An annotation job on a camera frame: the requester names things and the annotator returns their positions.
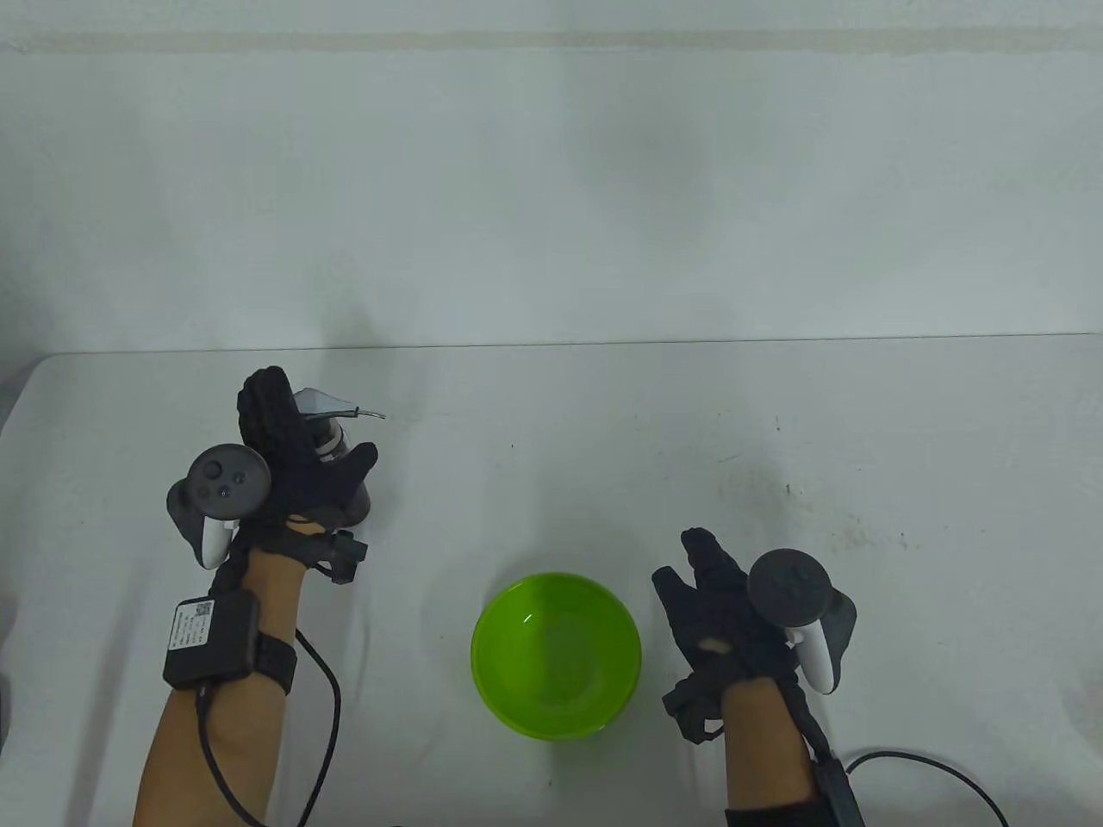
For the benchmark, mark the person's left hand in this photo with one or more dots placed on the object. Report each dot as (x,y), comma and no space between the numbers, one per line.
(297,482)

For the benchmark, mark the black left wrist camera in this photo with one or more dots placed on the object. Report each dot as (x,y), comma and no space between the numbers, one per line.
(349,556)

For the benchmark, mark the person's right forearm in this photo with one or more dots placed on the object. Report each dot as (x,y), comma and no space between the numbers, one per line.
(763,749)

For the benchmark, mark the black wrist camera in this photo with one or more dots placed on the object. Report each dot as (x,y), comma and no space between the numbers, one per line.
(689,706)
(349,556)

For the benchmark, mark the grey white right controller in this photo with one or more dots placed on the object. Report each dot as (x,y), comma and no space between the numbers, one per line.
(784,586)

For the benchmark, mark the person's left forearm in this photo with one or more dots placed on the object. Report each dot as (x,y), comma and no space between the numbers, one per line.
(177,767)

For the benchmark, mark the green plastic bowl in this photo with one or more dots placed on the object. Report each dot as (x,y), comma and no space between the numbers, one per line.
(551,655)

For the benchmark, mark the grey white left controller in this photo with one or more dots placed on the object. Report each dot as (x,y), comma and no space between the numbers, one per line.
(224,478)

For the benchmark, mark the person's right hand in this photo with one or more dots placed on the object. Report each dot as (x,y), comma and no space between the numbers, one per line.
(715,612)

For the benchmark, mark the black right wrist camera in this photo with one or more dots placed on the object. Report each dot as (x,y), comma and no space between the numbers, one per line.
(689,706)

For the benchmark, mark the dark sauce pump bottle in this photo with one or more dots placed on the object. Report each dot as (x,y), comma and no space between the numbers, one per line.
(323,405)

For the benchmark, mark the grey white controller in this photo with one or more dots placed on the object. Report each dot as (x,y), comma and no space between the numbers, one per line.
(784,586)
(224,478)

